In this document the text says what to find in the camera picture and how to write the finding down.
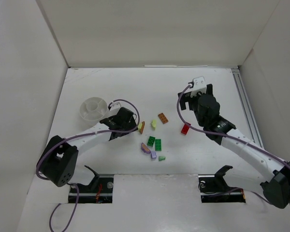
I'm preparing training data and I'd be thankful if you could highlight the white round divided container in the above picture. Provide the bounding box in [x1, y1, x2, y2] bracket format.
[79, 97, 109, 122]

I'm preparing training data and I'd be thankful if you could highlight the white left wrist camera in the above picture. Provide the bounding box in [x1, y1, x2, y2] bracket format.
[108, 102, 121, 111]

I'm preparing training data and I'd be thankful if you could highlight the yellow lego piece right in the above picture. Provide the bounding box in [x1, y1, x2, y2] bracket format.
[151, 119, 157, 130]

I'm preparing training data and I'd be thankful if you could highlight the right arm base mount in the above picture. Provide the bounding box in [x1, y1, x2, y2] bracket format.
[198, 165, 246, 203]

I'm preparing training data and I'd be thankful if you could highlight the orange flat lego brick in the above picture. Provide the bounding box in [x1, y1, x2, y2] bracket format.
[158, 113, 168, 124]

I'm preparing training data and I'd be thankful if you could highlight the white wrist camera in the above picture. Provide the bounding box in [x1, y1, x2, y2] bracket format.
[108, 102, 121, 111]
[191, 76, 207, 96]

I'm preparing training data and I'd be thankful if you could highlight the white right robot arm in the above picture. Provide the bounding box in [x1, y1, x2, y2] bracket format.
[176, 83, 290, 209]

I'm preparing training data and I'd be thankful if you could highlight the red lego brick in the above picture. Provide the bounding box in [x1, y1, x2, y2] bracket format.
[181, 123, 190, 135]

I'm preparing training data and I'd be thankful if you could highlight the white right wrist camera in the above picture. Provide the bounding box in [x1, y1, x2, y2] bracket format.
[191, 76, 207, 96]

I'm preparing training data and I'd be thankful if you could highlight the lilac small lego brick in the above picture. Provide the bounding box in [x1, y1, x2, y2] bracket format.
[151, 151, 157, 160]

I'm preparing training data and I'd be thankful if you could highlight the purple arched lego piece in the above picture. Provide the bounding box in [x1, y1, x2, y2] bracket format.
[141, 143, 151, 154]

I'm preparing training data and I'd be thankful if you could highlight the aluminium rail right side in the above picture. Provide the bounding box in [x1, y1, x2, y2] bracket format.
[231, 68, 264, 148]

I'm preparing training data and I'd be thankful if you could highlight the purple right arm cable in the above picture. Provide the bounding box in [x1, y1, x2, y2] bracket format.
[175, 83, 290, 208]

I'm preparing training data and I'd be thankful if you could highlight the green square lego brick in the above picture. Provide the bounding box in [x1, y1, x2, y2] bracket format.
[147, 136, 156, 147]

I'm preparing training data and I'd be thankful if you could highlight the green long lego brick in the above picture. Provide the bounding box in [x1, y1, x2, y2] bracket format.
[154, 139, 162, 151]

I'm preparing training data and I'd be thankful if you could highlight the brown curved lego piece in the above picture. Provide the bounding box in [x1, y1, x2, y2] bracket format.
[140, 121, 145, 134]

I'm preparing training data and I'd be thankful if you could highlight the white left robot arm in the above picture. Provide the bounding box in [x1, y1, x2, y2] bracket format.
[36, 107, 137, 187]

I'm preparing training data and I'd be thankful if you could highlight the light green lego slope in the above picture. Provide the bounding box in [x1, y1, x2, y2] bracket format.
[159, 156, 166, 161]

